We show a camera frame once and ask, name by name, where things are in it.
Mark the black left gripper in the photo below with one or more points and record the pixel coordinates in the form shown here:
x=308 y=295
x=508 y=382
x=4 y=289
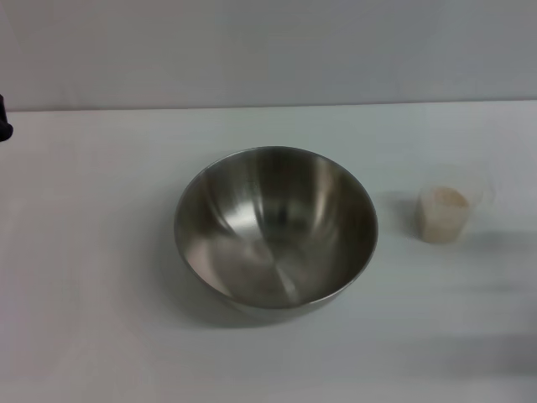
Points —
x=5 y=131

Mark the stainless steel mixing bowl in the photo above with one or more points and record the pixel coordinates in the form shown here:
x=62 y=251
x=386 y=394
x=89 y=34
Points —
x=272 y=226

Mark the white uncooked rice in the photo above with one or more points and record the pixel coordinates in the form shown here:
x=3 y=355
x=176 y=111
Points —
x=442 y=210

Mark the clear plastic measuring cup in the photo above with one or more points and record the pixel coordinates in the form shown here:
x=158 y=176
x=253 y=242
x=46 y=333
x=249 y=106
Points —
x=440 y=226

